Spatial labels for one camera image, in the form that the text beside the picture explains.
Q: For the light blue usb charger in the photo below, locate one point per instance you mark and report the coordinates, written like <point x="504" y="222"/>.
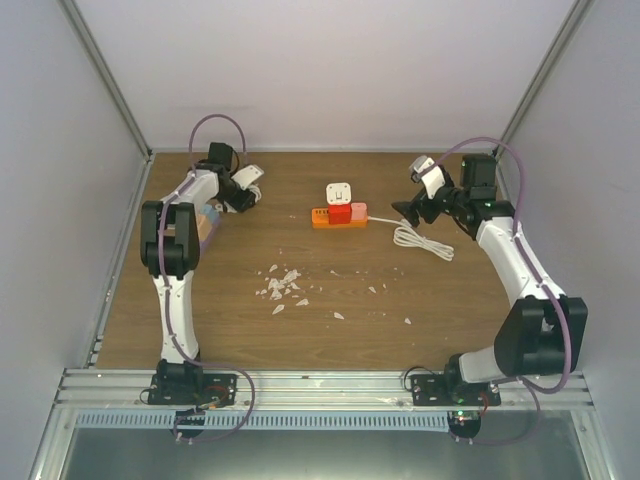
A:
<point x="211" y="214"/>

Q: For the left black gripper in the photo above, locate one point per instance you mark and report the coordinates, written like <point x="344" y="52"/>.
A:
<point x="244" y="204"/>

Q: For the orange power strip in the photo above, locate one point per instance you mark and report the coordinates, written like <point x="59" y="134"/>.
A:
<point x="319" y="220"/>

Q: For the aluminium front rail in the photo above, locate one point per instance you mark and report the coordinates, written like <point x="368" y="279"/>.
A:
<point x="279" y="390"/>

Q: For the purple power strip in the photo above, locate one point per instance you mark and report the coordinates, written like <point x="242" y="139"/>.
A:
<point x="204" y="245"/>

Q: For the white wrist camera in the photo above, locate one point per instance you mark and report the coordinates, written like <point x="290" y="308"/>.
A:
<point x="424" y="170"/>
<point x="247" y="176"/>

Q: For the grey slotted cable duct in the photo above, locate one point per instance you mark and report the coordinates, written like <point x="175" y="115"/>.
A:
<point x="277" y="420"/>

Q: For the peach cube power adapter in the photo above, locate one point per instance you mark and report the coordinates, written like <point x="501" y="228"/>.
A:
<point x="204" y="227"/>

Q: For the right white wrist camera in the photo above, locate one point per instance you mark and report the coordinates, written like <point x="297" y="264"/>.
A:
<point x="424" y="170"/>

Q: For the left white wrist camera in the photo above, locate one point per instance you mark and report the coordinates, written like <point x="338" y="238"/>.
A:
<point x="247" y="176"/>

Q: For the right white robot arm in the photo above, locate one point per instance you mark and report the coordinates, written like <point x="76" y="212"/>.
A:
<point x="539" y="342"/>

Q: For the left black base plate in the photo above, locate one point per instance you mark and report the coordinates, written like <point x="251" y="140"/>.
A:
<point x="184" y="384"/>

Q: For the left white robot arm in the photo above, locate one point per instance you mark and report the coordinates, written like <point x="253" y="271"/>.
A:
<point x="175" y="231"/>

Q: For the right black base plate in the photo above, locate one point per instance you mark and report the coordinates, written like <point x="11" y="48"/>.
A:
<point x="431" y="388"/>

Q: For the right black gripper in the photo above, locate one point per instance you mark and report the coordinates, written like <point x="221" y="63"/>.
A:
<point x="409" y="210"/>

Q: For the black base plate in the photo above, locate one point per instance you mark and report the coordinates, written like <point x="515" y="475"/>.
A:
<point x="431" y="388"/>
<point x="184" y="384"/>

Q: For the red plug adapter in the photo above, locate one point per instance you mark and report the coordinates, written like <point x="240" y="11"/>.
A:
<point x="339" y="214"/>

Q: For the white square plug adapter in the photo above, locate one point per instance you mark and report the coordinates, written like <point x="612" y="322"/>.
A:
<point x="338" y="193"/>

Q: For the pink plug adapter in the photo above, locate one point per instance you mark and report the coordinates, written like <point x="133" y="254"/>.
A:
<point x="359" y="212"/>

